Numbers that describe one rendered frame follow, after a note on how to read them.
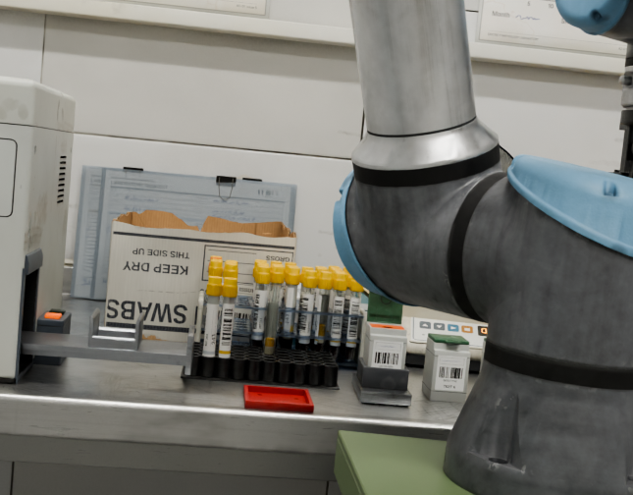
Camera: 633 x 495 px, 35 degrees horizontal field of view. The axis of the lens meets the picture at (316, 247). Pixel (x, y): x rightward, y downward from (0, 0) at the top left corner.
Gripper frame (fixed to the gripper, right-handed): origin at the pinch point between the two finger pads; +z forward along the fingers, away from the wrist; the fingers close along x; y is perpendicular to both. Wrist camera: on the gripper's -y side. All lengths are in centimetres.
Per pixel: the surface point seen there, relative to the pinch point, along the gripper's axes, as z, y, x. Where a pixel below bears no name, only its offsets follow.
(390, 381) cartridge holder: 10.5, 8.5, 23.0
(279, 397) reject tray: 12.6, 6.4, 34.8
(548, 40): -36, 68, -9
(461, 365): 8.6, 10.7, 14.9
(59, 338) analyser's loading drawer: 9, 9, 58
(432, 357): 8.2, 11.7, 18.0
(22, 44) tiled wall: -26, 68, 76
